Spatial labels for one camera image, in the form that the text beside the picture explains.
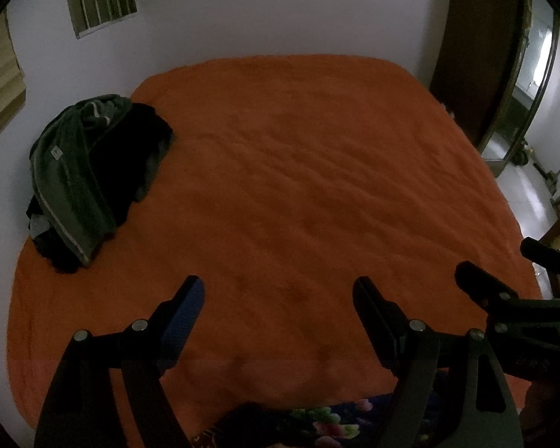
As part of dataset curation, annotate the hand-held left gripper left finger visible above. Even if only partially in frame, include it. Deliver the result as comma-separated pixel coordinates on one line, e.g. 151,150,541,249
34,275,205,448

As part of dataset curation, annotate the green fleece jacket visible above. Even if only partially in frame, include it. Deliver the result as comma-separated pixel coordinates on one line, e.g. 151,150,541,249
30,94,134,267

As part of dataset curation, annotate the orange blanket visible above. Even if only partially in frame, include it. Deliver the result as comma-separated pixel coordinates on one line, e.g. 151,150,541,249
7,53,544,444

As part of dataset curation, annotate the metal framed glass door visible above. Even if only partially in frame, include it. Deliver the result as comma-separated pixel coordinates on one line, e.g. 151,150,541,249
478,0,560,180

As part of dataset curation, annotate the black garment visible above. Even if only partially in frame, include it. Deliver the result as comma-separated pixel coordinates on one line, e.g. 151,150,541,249
25,103,175,274

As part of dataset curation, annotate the floral printed cloth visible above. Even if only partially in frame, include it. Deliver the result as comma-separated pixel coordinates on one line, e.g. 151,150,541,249
191,394,402,448

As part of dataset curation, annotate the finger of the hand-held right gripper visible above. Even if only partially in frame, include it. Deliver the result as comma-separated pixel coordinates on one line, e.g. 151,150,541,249
455,261,521,313
520,238,560,290

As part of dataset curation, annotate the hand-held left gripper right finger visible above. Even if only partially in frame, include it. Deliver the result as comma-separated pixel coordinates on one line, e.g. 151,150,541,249
352,276,526,448

